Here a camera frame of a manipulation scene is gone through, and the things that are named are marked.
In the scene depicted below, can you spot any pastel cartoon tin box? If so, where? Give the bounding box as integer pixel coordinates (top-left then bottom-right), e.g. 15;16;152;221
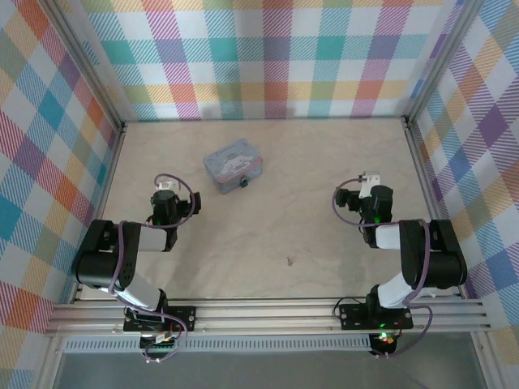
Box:
202;137;264;195

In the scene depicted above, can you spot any plaid backdrop panel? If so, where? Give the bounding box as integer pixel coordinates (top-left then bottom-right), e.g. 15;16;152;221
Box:
0;0;122;372
413;0;519;353
87;0;463;122

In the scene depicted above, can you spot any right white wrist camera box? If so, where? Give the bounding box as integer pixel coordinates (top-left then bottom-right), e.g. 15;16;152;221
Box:
358;170;382;199

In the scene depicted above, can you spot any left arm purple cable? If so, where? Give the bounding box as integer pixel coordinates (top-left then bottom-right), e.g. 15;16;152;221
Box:
108;173;203;363

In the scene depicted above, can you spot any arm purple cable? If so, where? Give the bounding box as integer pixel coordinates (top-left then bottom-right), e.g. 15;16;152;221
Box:
332;176;433;360
108;173;203;363

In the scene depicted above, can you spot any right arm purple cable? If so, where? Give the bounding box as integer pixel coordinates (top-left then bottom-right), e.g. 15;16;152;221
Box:
332;176;433;360

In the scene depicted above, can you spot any aluminium table side rail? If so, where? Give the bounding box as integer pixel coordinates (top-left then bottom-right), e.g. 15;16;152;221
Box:
403;116;467;301
69;120;128;305

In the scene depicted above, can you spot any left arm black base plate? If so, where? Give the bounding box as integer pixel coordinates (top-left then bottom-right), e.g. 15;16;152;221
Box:
122;306;198;333

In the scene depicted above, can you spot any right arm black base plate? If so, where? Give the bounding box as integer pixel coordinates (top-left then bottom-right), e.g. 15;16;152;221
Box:
338;301;414;331

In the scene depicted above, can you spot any aluminium frame post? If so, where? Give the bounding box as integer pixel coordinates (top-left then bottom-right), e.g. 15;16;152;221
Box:
47;0;127;133
403;0;487;122

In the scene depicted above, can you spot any aluminium mounting rail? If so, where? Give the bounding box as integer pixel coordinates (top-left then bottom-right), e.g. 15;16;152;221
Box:
43;297;494;338

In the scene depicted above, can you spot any grey slotted cable duct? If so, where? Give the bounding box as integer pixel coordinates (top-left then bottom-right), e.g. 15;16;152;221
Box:
62;334;374;353

